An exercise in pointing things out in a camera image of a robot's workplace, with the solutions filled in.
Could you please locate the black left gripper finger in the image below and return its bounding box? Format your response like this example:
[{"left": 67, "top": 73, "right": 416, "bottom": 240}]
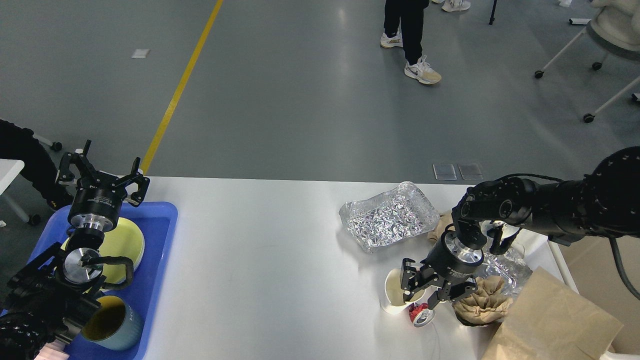
[
  {"left": 112, "top": 157, "right": 151, "bottom": 207},
  {"left": 55, "top": 139, "right": 101, "bottom": 188}
]

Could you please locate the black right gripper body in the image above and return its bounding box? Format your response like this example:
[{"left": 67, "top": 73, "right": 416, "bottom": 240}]
[{"left": 420, "top": 231, "right": 486, "bottom": 291}]

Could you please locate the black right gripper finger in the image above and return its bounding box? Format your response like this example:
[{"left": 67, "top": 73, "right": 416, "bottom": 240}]
[
  {"left": 400, "top": 258, "right": 431, "bottom": 303},
  {"left": 427, "top": 277, "right": 478, "bottom": 310}
]

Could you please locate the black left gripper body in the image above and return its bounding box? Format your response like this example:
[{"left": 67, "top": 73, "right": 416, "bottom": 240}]
[{"left": 67, "top": 180, "right": 131, "bottom": 231}]

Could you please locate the crushed white paper cup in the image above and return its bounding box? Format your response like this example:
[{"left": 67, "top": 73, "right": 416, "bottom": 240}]
[{"left": 380, "top": 268, "right": 426, "bottom": 315}]

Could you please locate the brown paper ball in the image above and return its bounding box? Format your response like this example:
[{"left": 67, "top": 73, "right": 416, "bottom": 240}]
[{"left": 427, "top": 211, "right": 454, "bottom": 244}]

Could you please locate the yellow plastic plate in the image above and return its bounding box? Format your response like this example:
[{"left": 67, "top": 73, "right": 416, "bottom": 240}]
[{"left": 61, "top": 218, "right": 146, "bottom": 291}]

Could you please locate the large aluminium foil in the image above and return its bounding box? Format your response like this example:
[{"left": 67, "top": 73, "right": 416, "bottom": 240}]
[{"left": 338, "top": 181, "right": 441, "bottom": 253}]

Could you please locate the grey-blue mug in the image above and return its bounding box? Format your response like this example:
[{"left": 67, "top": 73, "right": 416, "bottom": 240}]
[{"left": 81, "top": 295, "right": 144, "bottom": 351}]

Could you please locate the pink mug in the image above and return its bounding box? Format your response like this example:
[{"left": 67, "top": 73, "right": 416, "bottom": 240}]
[{"left": 34, "top": 342, "right": 70, "bottom": 360}]

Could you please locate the brown paper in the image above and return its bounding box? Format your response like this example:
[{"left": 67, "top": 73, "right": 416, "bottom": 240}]
[{"left": 452, "top": 275, "right": 514, "bottom": 327}]

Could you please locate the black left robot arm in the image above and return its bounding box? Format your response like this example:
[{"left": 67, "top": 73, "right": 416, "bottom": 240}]
[{"left": 1, "top": 140, "right": 151, "bottom": 360}]

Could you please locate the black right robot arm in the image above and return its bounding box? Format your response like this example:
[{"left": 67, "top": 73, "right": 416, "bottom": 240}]
[{"left": 400, "top": 146, "right": 640, "bottom": 310}]

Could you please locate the blue plastic tray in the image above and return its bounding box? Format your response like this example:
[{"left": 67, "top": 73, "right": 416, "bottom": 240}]
[{"left": 29, "top": 202, "right": 178, "bottom": 360}]

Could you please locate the crushed red soda can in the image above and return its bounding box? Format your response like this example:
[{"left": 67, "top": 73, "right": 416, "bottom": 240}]
[{"left": 407, "top": 301, "right": 435, "bottom": 328}]

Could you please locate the pale green plate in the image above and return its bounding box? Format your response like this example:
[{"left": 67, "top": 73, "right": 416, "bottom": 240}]
[{"left": 99, "top": 231, "right": 146, "bottom": 284}]

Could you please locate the white side table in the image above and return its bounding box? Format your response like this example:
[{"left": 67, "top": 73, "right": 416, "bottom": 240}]
[{"left": 0, "top": 158, "right": 42, "bottom": 226}]

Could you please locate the person in black clothes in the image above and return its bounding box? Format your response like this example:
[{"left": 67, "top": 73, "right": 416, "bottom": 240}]
[{"left": 0, "top": 120, "right": 74, "bottom": 211}]

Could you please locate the left floor outlet plate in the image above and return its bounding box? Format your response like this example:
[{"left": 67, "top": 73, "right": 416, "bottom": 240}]
[{"left": 432, "top": 163, "right": 458, "bottom": 182}]

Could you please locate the floor outlet plate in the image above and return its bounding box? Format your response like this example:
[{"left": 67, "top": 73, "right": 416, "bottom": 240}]
[
  {"left": 457, "top": 162, "right": 484, "bottom": 181},
  {"left": 432, "top": 163, "right": 458, "bottom": 182}
]

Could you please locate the right floor outlet plate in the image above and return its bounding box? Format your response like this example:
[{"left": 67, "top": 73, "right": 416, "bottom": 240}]
[{"left": 457, "top": 162, "right": 484, "bottom": 181}]

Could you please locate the flat brown paper bag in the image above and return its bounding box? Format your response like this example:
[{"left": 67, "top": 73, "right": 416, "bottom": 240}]
[{"left": 483, "top": 268, "right": 623, "bottom": 360}]

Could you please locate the white plastic bin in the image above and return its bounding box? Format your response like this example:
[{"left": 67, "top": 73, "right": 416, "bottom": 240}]
[{"left": 549, "top": 237, "right": 640, "bottom": 360}]

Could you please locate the person with white sneakers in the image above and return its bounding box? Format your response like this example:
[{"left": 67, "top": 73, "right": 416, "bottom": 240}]
[{"left": 380, "top": 0, "right": 442, "bottom": 85}]

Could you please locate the black stand leg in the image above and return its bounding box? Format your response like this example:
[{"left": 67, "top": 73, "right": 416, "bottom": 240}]
[{"left": 487, "top": 0, "right": 498, "bottom": 26}]

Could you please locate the person in white trousers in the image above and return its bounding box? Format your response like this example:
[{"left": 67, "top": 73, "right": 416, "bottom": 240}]
[{"left": 431, "top": 0, "right": 471, "bottom": 13}]

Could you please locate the white rolling chair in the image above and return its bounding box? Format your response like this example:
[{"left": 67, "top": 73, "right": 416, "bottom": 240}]
[{"left": 533, "top": 0, "right": 640, "bottom": 124}]

